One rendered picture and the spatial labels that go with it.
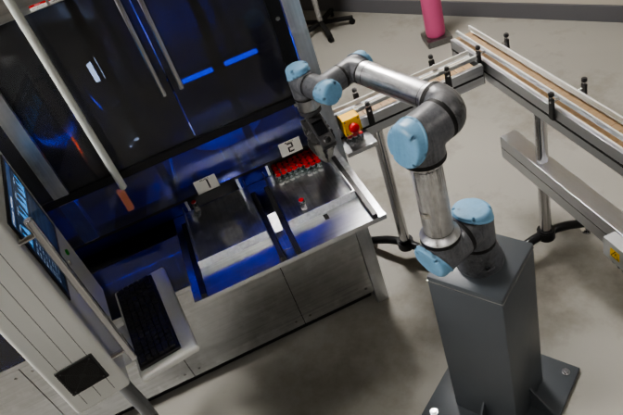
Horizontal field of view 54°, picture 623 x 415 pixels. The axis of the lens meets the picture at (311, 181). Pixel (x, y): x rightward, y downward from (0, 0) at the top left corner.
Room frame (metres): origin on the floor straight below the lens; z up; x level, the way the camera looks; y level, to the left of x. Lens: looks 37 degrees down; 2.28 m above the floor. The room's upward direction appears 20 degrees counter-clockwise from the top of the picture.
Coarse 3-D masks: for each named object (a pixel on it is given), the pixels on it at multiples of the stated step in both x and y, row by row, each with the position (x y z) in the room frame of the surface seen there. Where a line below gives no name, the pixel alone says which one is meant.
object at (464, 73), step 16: (432, 64) 2.21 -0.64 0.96; (448, 64) 2.22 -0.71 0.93; (464, 64) 2.14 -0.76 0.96; (480, 64) 2.13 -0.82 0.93; (432, 80) 2.15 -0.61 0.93; (448, 80) 2.09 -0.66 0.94; (464, 80) 2.11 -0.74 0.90; (480, 80) 2.12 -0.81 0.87; (368, 96) 2.15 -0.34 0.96; (384, 96) 2.09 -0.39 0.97; (336, 112) 2.13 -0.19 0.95; (368, 112) 2.04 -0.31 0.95; (384, 112) 2.06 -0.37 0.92; (400, 112) 2.07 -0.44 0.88; (368, 128) 2.05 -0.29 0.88; (384, 128) 2.06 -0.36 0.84
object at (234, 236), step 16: (240, 192) 1.93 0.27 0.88; (208, 208) 1.90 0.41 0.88; (224, 208) 1.86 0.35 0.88; (240, 208) 1.83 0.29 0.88; (256, 208) 1.75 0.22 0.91; (192, 224) 1.83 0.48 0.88; (208, 224) 1.80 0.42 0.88; (224, 224) 1.77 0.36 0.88; (240, 224) 1.74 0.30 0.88; (256, 224) 1.71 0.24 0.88; (192, 240) 1.71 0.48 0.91; (208, 240) 1.71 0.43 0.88; (224, 240) 1.68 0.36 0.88; (240, 240) 1.65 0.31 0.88; (256, 240) 1.61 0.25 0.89; (208, 256) 1.63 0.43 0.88; (224, 256) 1.59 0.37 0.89
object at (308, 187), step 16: (272, 176) 1.95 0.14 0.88; (304, 176) 1.88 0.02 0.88; (320, 176) 1.85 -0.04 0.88; (336, 176) 1.81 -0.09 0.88; (272, 192) 1.82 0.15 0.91; (288, 192) 1.82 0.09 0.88; (304, 192) 1.79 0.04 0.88; (320, 192) 1.76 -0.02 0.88; (336, 192) 1.73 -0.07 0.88; (352, 192) 1.66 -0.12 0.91; (288, 208) 1.73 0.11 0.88; (320, 208) 1.64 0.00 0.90; (288, 224) 1.64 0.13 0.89
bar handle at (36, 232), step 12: (36, 228) 1.29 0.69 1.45; (24, 240) 1.28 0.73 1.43; (36, 240) 1.29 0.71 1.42; (48, 240) 1.30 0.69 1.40; (48, 252) 1.29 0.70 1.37; (60, 264) 1.29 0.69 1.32; (72, 276) 1.29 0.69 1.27; (84, 288) 1.29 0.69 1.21; (84, 300) 1.29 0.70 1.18; (96, 312) 1.29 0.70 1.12; (108, 324) 1.29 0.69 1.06; (120, 336) 1.29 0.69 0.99; (132, 348) 1.30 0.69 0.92
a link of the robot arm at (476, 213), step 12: (456, 204) 1.31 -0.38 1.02; (468, 204) 1.30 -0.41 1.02; (480, 204) 1.28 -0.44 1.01; (456, 216) 1.26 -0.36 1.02; (468, 216) 1.24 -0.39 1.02; (480, 216) 1.23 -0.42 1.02; (492, 216) 1.25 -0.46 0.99; (468, 228) 1.22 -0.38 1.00; (480, 228) 1.22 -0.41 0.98; (492, 228) 1.24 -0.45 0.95; (480, 240) 1.21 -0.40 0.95; (492, 240) 1.23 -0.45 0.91
